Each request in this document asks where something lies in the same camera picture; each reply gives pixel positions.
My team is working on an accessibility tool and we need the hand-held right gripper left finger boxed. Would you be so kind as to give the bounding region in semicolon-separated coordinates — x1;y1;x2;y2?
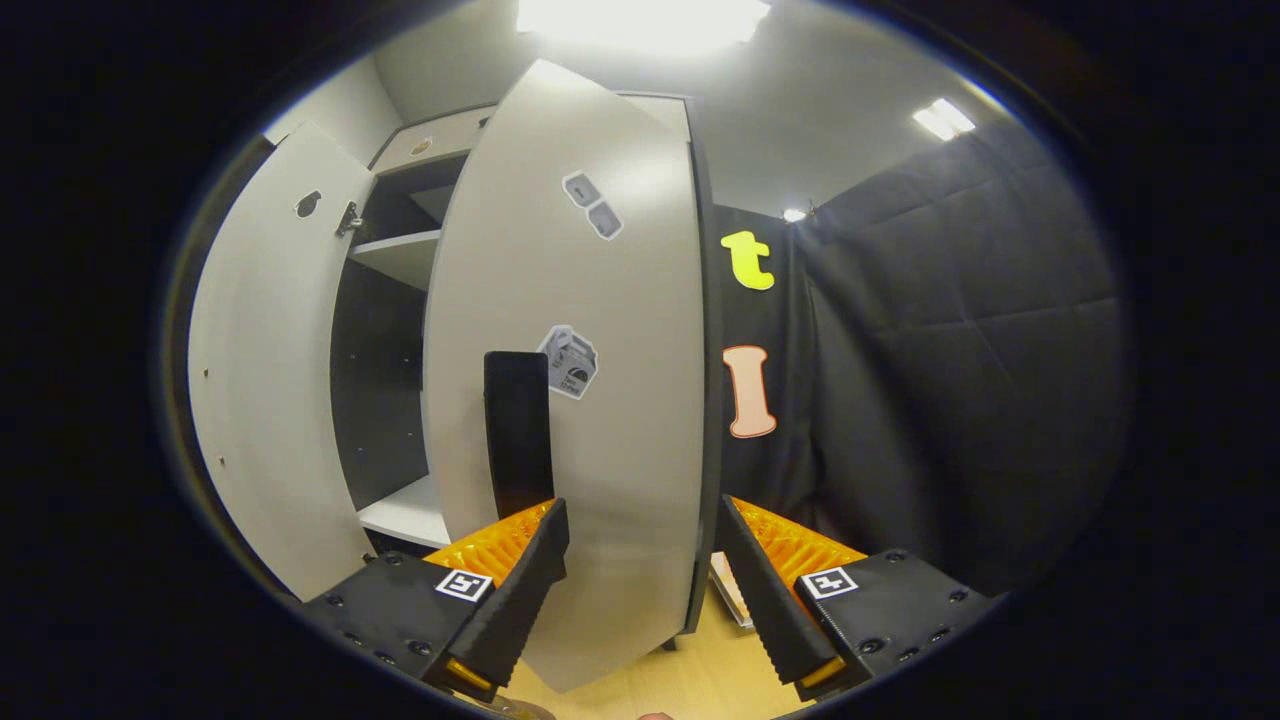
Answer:
300;498;571;701

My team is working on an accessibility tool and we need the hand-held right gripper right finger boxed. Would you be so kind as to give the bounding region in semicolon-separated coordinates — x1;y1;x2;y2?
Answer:
718;494;1001;701

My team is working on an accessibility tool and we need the grey cabinet door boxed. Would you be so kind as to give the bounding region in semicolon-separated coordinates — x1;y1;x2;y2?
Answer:
187;122;377;602
421;58;723;694

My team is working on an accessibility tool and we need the white cabinet shelf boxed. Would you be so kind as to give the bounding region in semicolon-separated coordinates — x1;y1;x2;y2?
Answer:
348;230;442;292
357;475;452;550

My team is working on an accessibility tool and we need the grey cabinet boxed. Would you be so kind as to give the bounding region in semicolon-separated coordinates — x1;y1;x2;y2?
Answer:
330;92;723;641

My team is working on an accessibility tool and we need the black backdrop cloth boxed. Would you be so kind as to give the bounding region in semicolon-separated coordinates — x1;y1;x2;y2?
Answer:
165;115;1136;601

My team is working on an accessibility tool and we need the small ceiling light panel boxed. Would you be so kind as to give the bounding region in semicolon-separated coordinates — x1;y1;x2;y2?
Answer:
911;96;977;142

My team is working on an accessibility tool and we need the large ceiling light panel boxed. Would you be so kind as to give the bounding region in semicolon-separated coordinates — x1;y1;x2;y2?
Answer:
515;0;773;57

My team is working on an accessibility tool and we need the black door handle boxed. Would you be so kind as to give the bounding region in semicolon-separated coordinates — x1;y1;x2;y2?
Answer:
484;350;555;522

